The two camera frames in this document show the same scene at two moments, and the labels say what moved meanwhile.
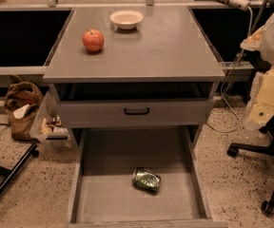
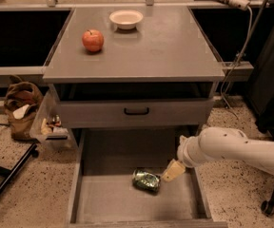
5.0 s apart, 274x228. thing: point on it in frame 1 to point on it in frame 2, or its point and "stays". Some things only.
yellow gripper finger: (254, 41) to (174, 170)
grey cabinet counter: (168, 46) stays
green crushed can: (146, 180) stays
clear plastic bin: (48, 124) stays
